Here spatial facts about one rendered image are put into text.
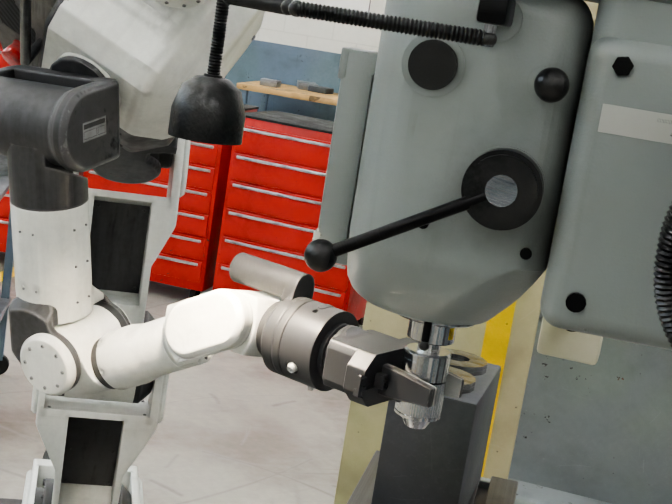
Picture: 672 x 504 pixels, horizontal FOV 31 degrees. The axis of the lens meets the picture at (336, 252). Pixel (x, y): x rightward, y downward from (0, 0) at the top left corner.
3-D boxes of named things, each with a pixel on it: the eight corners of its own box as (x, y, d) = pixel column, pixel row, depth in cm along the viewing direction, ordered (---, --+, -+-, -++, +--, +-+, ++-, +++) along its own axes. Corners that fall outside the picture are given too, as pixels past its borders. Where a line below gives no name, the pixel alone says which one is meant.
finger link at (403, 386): (432, 412, 119) (380, 392, 122) (438, 381, 118) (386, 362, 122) (423, 415, 118) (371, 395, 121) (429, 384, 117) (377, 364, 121)
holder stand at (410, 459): (368, 511, 169) (391, 374, 165) (404, 462, 190) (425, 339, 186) (453, 533, 166) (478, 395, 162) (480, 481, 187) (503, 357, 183)
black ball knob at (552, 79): (530, 100, 103) (536, 64, 102) (531, 98, 106) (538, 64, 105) (565, 106, 102) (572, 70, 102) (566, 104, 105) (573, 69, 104)
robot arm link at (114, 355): (171, 385, 137) (53, 418, 147) (219, 350, 146) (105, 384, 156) (132, 299, 136) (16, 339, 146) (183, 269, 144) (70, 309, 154)
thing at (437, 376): (449, 417, 123) (459, 363, 122) (421, 425, 120) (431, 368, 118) (412, 403, 126) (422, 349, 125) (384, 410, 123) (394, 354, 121)
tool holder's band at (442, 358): (459, 363, 122) (460, 353, 122) (431, 368, 118) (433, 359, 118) (422, 349, 125) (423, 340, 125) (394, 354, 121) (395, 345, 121)
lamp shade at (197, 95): (158, 129, 120) (166, 66, 118) (226, 135, 123) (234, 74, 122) (181, 141, 113) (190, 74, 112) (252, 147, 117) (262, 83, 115)
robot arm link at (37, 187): (-25, 199, 141) (-34, 84, 136) (24, 178, 149) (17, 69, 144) (57, 216, 137) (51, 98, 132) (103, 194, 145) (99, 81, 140)
